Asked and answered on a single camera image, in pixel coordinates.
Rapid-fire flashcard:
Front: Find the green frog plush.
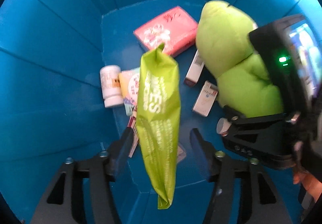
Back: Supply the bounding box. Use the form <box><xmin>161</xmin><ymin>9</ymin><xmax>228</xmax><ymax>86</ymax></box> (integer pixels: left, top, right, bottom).
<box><xmin>195</xmin><ymin>0</ymin><xmax>284</xmax><ymax>118</ymax></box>

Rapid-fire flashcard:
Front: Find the red white medicine box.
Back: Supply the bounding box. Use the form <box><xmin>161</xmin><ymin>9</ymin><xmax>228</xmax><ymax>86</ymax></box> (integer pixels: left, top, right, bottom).
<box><xmin>128</xmin><ymin>116</ymin><xmax>139</xmax><ymax>158</ymax></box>

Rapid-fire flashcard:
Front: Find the long white medicine box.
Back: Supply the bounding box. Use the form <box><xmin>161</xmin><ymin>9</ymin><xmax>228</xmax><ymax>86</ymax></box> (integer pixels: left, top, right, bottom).
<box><xmin>184</xmin><ymin>50</ymin><xmax>204</xmax><ymax>87</ymax></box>

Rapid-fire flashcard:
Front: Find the lime green wipes pack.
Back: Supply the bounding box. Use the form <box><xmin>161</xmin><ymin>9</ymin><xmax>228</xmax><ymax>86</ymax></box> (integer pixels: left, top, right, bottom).
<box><xmin>136</xmin><ymin>44</ymin><xmax>181</xmax><ymax>210</ymax></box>

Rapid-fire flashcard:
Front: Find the colourful sanitary pad pack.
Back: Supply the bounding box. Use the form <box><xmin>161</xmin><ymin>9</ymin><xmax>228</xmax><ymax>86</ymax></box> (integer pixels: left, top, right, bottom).
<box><xmin>119</xmin><ymin>67</ymin><xmax>140</xmax><ymax>116</ymax></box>

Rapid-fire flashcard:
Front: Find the pink tissue pack with barcode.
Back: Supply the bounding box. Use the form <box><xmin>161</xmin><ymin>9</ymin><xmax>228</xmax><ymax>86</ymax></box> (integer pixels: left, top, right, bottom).
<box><xmin>133</xmin><ymin>6</ymin><xmax>198</xmax><ymax>57</ymax></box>

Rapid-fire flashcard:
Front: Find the person's right hand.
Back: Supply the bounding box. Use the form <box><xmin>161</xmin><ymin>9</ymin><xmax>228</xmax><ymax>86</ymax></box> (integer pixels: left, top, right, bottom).
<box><xmin>293</xmin><ymin>172</ymin><xmax>322</xmax><ymax>202</ymax></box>

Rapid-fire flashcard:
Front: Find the blue folding crate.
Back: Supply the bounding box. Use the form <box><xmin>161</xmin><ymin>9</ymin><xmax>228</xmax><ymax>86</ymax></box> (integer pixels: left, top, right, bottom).
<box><xmin>1</xmin><ymin>0</ymin><xmax>321</xmax><ymax>223</ymax></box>

